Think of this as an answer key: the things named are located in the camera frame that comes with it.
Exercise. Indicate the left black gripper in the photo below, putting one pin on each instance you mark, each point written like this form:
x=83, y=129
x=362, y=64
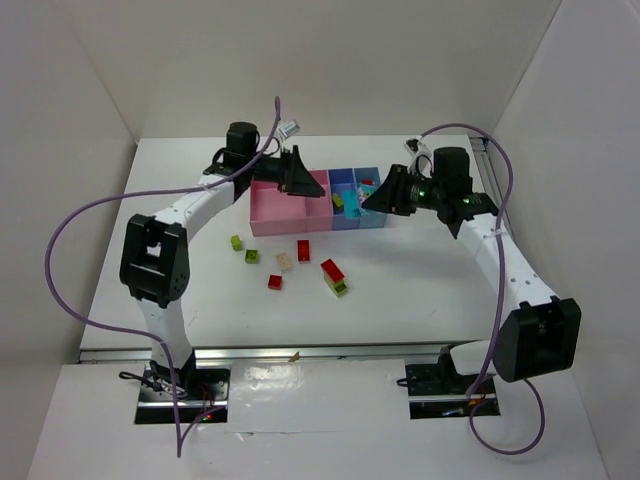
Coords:
x=288, y=170

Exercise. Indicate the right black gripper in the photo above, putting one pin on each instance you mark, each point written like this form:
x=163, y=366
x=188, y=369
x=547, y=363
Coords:
x=396, y=189

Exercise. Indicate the teal lego base brick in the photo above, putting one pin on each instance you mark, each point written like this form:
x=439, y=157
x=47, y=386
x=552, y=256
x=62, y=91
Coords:
x=351, y=205

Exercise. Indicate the teal curved lego brick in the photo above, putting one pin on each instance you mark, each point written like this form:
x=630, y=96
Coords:
x=364, y=191

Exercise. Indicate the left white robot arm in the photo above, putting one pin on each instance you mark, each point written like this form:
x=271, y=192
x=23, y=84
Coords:
x=155, y=264

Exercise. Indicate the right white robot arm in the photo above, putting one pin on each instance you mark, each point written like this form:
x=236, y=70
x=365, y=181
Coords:
x=535, y=332

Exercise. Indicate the light blue bin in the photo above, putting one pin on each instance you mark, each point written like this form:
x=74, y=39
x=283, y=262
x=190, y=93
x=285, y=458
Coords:
x=369, y=218

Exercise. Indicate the small pink bin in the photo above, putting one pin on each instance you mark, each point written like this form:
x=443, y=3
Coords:
x=319, y=210

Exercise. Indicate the periwinkle blue bin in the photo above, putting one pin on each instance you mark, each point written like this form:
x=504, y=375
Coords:
x=341, y=181

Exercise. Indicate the large pink bin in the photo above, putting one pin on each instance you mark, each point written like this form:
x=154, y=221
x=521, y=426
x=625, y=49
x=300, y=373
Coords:
x=272, y=212

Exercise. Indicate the red lego brick upright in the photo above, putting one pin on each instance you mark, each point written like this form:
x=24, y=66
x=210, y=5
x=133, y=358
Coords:
x=303, y=251

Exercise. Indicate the beige lego brick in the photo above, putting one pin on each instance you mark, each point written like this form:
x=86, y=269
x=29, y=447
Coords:
x=283, y=261

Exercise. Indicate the lime green lego brick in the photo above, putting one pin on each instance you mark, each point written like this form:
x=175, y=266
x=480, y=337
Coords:
x=236, y=243

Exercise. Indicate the green lego with stud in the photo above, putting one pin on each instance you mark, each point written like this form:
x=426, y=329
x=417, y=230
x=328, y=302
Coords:
x=252, y=256

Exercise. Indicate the red curved lego brick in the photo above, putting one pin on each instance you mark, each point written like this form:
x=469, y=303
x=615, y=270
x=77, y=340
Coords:
x=333, y=273

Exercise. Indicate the small red lego brick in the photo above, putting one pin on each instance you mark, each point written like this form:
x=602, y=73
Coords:
x=275, y=282

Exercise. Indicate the lime green lego under red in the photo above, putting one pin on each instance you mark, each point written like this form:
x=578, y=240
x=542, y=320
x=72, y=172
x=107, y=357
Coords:
x=338, y=288

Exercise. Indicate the aluminium rail right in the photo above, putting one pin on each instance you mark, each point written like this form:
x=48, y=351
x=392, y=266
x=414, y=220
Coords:
x=488, y=160

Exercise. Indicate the aluminium rail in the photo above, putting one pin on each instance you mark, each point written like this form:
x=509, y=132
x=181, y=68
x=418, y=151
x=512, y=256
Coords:
x=277, y=353
x=488, y=160

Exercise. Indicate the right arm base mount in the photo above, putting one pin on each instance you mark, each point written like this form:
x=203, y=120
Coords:
x=435, y=393

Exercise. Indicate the aluminium rail front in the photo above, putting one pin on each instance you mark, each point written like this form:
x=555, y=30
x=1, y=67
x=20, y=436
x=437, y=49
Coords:
x=277, y=353

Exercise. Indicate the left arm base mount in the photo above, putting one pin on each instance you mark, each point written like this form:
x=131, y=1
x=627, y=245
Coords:
x=208, y=397

